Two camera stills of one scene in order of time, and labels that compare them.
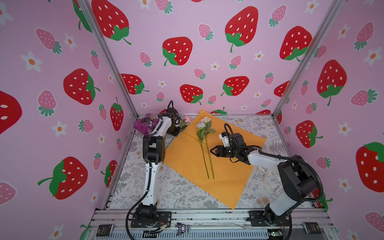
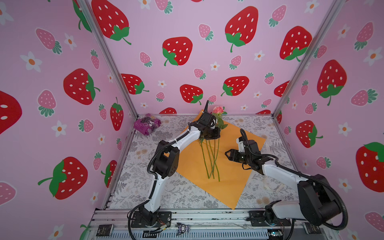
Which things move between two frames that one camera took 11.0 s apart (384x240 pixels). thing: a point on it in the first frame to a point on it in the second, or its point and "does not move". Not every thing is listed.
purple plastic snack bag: (146, 124) does not move
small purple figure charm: (182, 228) does not move
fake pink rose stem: (183, 123) to (218, 111)
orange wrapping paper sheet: (191, 155) does not move
